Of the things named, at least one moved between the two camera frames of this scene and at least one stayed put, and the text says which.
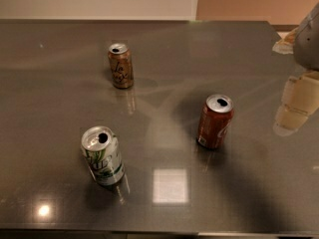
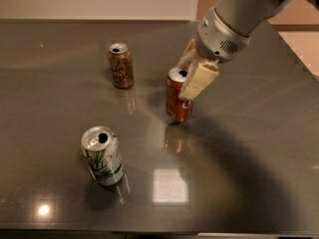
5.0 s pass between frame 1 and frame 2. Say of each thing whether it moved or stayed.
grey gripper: moved
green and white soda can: stayed
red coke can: moved
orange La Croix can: stayed
